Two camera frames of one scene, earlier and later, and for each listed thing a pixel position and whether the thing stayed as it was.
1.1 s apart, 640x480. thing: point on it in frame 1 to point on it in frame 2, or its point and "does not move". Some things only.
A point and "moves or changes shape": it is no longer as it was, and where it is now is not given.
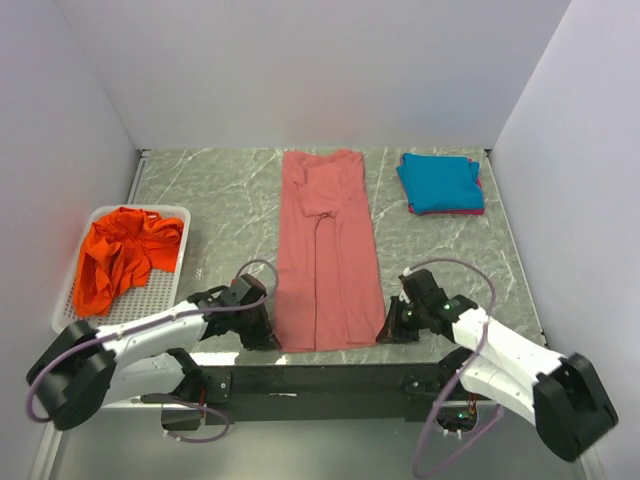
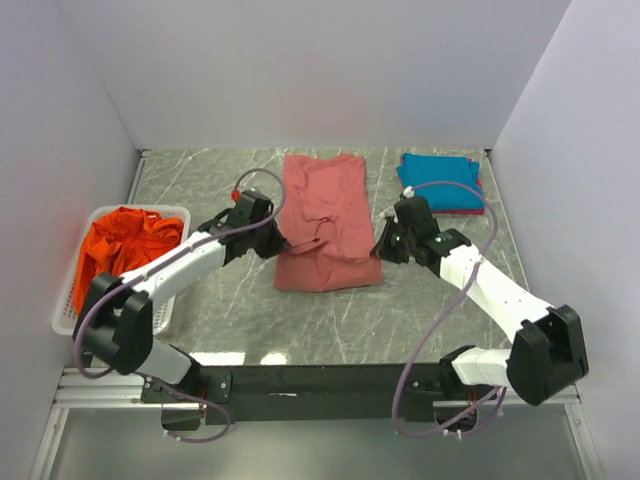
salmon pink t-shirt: x=328 y=290 moves or changes shape
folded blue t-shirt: x=439 y=182 does not move
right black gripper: x=392 y=331 to x=383 y=250
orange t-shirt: x=117 y=254 does not move
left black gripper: x=264 y=337 to x=278 y=242
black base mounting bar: x=272 y=394 does not move
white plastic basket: x=154 y=299 does not move
